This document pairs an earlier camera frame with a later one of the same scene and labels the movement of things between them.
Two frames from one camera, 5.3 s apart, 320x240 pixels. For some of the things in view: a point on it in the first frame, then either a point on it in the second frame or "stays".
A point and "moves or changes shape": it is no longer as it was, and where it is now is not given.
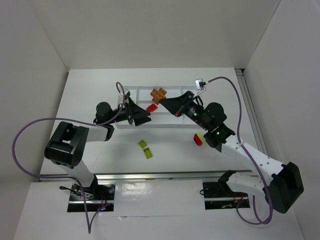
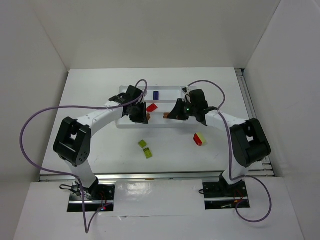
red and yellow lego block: (198, 138) stays
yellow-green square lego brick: (142, 143) stays
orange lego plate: (157, 95) moves or changes shape
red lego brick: (151, 108) stays
